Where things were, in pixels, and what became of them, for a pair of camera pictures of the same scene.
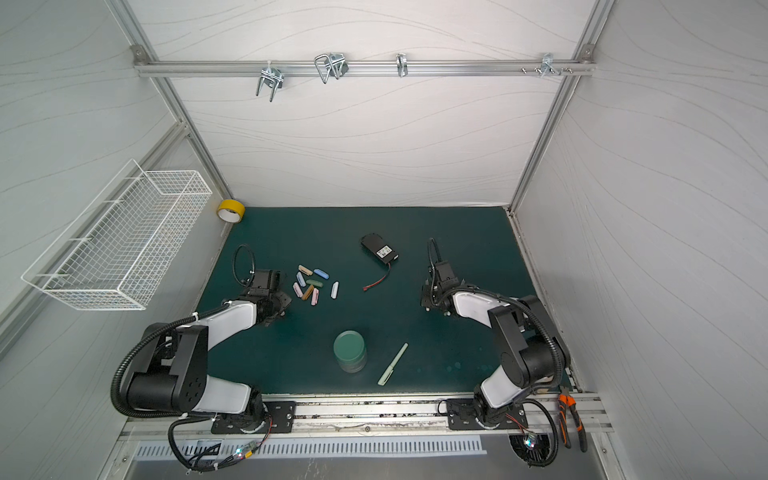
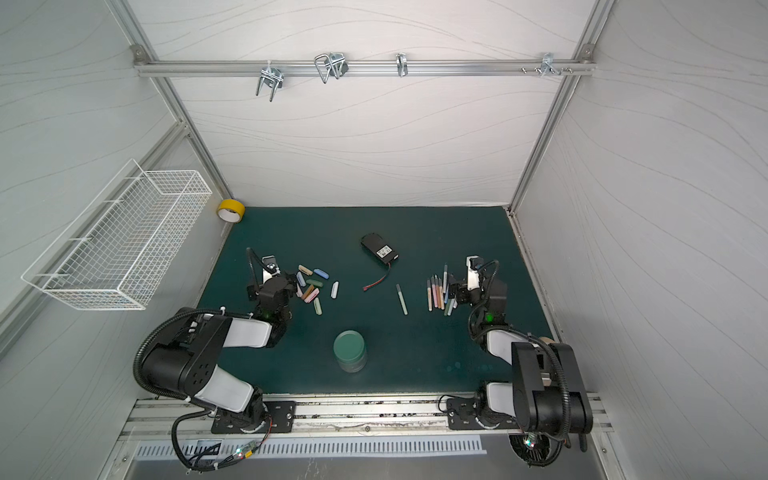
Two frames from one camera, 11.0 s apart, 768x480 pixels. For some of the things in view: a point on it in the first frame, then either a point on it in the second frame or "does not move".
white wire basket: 120,253 does not move
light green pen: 384,378 -> 402,300
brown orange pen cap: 307,293 does not move
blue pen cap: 321,273 does not move
